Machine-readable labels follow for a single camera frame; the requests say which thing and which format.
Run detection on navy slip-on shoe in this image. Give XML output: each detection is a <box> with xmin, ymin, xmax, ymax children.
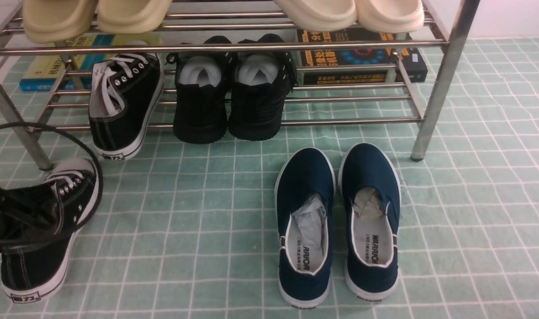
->
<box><xmin>338</xmin><ymin>143</ymin><xmax>401</xmax><ymax>302</ymax></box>
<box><xmin>274</xmin><ymin>148</ymin><xmax>336</xmax><ymax>309</ymax></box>

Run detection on tan slipper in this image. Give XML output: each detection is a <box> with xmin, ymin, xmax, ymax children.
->
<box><xmin>97</xmin><ymin>0</ymin><xmax>172</xmax><ymax>35</ymax></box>
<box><xmin>21</xmin><ymin>0</ymin><xmax>98</xmax><ymax>44</ymax></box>

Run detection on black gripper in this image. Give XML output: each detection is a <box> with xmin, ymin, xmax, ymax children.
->
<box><xmin>0</xmin><ymin>175</ymin><xmax>64</xmax><ymax>253</ymax></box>

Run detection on navy slip-on shoe right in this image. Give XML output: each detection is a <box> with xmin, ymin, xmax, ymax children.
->
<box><xmin>338</xmin><ymin>143</ymin><xmax>401</xmax><ymax>302</ymax></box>

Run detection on navy slip-on shoe left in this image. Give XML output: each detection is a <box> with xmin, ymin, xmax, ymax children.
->
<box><xmin>274</xmin><ymin>148</ymin><xmax>336</xmax><ymax>309</ymax></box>

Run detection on cream slipper far right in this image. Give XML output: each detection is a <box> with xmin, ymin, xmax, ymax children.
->
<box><xmin>354</xmin><ymin>0</ymin><xmax>425</xmax><ymax>34</ymax></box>

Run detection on stainless steel shoe rack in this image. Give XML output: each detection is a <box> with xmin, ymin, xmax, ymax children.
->
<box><xmin>0</xmin><ymin>0</ymin><xmax>480</xmax><ymax>171</ymax></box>

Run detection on black knit shoe left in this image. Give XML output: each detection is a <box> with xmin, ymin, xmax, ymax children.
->
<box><xmin>166</xmin><ymin>52</ymin><xmax>237</xmax><ymax>144</ymax></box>

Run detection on black knit shoe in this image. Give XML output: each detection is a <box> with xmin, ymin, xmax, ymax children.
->
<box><xmin>166</xmin><ymin>52</ymin><xmax>237</xmax><ymax>144</ymax></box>
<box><xmin>228</xmin><ymin>51</ymin><xmax>297</xmax><ymax>141</ymax></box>

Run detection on black cable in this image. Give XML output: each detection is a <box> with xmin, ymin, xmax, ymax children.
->
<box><xmin>0</xmin><ymin>123</ymin><xmax>104</xmax><ymax>240</ymax></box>

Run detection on yellow and blue book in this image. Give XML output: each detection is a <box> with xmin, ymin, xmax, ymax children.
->
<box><xmin>19</xmin><ymin>34</ymin><xmax>163</xmax><ymax>92</ymax></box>

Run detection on black canvas sneaker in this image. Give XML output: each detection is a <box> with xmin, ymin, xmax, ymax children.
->
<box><xmin>0</xmin><ymin>158</ymin><xmax>101</xmax><ymax>304</ymax></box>
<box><xmin>89</xmin><ymin>53</ymin><xmax>165</xmax><ymax>161</ymax></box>

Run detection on black box with orange text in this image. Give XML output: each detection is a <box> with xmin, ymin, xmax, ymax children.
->
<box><xmin>296</xmin><ymin>28</ymin><xmax>428</xmax><ymax>85</ymax></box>

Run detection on black knit shoe right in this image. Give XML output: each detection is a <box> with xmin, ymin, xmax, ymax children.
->
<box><xmin>228</xmin><ymin>51</ymin><xmax>297</xmax><ymax>141</ymax></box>

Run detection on cream slipper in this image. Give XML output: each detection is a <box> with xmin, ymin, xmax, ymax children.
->
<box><xmin>354</xmin><ymin>0</ymin><xmax>425</xmax><ymax>34</ymax></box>
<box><xmin>274</xmin><ymin>0</ymin><xmax>357</xmax><ymax>32</ymax></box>

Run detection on tan slipper far left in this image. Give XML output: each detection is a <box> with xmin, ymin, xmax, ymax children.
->
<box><xmin>21</xmin><ymin>0</ymin><xmax>98</xmax><ymax>44</ymax></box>

